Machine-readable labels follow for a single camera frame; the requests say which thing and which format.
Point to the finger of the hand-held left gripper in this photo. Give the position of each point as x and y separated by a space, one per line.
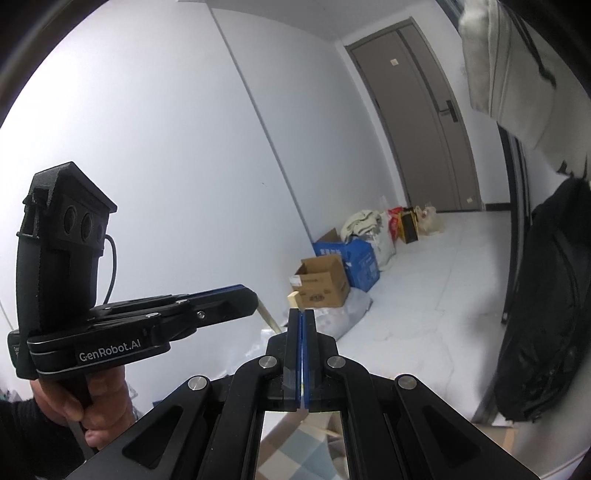
207 293
221 307

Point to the black backpack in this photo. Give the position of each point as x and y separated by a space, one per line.
545 300

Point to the white woven sack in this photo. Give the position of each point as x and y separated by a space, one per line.
385 251

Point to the red bag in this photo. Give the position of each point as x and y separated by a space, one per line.
396 226

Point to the white plastic packaging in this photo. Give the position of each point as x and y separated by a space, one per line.
341 314

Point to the beige plastic bag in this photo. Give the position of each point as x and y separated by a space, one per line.
431 221

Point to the yellow and black bag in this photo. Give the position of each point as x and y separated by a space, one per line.
410 228

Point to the white hanging jacket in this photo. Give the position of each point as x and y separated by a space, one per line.
508 83

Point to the brown cardboard box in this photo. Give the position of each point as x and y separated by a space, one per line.
323 288

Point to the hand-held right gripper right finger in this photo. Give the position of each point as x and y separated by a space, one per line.
308 364

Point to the blue cardboard box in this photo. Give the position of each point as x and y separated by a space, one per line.
364 267

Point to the cream crumpled cloth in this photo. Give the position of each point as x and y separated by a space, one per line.
362 224

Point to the black framed door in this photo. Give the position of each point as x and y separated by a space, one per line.
519 207

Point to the person's left forearm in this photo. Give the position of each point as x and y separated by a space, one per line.
32 443

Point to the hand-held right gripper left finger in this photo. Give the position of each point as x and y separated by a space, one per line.
295 360

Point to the grey door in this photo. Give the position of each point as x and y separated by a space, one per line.
415 129

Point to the checked tablecloth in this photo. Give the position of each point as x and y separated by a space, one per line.
286 447

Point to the person's left hand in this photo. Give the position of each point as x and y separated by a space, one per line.
106 397

